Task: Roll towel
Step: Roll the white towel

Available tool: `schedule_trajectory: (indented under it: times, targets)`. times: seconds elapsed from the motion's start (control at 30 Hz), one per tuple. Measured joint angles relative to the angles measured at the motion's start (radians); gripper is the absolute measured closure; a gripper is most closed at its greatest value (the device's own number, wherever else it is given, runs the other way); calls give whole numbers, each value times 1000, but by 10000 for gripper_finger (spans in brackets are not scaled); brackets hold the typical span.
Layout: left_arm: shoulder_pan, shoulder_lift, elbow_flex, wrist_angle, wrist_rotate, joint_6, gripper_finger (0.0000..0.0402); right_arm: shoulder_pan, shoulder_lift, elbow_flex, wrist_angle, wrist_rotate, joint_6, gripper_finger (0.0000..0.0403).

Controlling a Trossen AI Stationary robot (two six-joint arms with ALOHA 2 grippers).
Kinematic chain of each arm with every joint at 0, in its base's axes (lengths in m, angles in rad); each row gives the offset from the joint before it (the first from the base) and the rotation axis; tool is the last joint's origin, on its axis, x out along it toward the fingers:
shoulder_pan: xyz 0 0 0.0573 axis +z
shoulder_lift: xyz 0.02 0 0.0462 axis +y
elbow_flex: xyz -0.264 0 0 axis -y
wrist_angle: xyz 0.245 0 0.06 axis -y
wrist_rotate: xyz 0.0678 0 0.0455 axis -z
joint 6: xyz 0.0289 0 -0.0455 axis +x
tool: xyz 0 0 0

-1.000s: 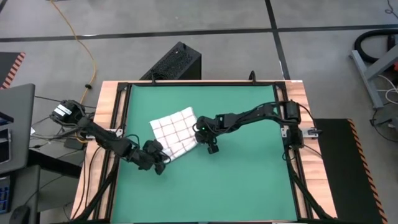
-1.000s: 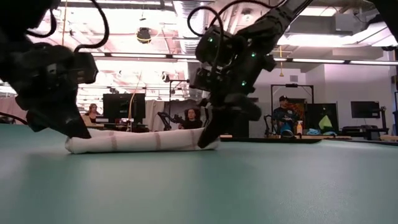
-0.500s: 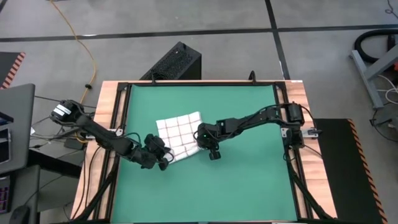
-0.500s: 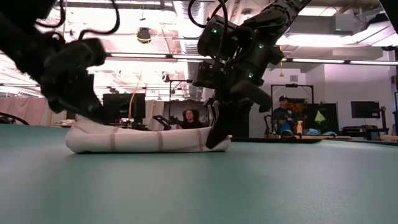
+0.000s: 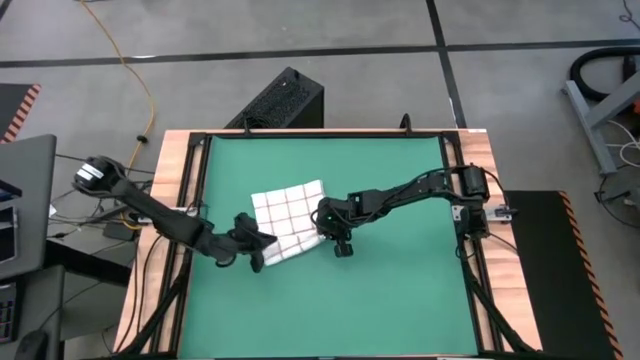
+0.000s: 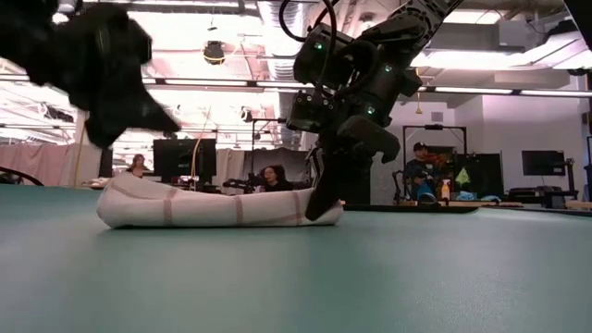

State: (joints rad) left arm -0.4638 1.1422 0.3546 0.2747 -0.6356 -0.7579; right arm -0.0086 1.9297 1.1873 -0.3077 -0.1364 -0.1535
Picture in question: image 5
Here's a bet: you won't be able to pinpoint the small black hazard-striped mat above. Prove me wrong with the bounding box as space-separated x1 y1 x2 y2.
0 82 42 145

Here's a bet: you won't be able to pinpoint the black power adapter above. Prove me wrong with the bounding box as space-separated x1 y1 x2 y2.
102 221 137 242

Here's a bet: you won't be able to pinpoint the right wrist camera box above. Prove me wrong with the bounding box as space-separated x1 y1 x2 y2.
312 204 329 239

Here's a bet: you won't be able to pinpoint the black vacuum hose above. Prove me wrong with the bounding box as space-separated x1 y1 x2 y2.
569 45 640 104

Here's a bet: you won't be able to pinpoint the green table mat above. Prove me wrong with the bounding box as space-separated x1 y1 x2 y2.
178 134 480 359

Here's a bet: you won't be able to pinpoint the black aluminium table frame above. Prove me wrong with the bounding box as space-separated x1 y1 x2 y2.
117 130 539 360

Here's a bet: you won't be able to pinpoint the black computer mouse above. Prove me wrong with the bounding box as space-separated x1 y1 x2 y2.
14 328 50 360

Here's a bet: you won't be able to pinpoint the large black hazard-striped mat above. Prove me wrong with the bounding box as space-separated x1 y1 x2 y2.
502 189 624 360

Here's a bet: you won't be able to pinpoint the black cable loop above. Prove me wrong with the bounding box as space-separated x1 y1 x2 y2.
594 169 640 231

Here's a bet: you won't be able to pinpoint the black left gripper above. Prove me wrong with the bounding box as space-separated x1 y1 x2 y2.
212 212 279 274

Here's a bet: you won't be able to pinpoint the grey metal stand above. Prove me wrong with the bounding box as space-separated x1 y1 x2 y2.
562 69 640 176

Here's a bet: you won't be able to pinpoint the white red-checked towel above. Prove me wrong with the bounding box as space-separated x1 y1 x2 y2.
250 178 329 267

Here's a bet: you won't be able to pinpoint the yellow cable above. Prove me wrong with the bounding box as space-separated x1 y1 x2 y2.
79 0 156 169

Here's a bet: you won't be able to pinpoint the grey keyboard desk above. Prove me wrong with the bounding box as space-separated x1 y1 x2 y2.
0 264 66 360

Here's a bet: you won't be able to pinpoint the black mesh computer tower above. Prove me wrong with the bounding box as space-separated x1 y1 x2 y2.
224 65 326 130

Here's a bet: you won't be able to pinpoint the white cables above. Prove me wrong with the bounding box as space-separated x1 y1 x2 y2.
607 119 640 169

